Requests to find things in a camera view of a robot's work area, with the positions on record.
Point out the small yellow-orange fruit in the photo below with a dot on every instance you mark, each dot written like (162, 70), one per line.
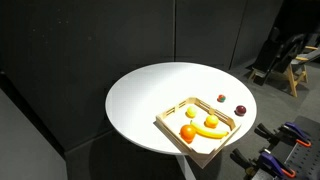
(212, 120)

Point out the small yellow-green fruit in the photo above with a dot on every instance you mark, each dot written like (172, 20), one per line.
(191, 111)

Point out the white table base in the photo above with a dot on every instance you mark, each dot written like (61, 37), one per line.
(186, 168)

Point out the wooden tray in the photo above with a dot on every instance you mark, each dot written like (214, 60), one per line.
(207, 144)

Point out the red strawberry with green top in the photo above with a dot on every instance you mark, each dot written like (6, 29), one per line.
(221, 98)

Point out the purple black spring clamp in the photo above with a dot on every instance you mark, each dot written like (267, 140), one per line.
(293, 130)
(271, 161)

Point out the wooden frame chair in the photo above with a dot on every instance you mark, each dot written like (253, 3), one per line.
(292, 78)

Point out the black perforated board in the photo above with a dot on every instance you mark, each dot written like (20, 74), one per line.
(308, 160)

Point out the black padded object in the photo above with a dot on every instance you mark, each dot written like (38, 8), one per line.
(271, 55)

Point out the orange fruit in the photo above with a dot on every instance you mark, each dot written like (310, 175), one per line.
(188, 132)

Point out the yellow banana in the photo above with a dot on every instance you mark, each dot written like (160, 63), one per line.
(209, 132)

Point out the dark red apple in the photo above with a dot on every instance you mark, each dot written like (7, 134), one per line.
(240, 110)

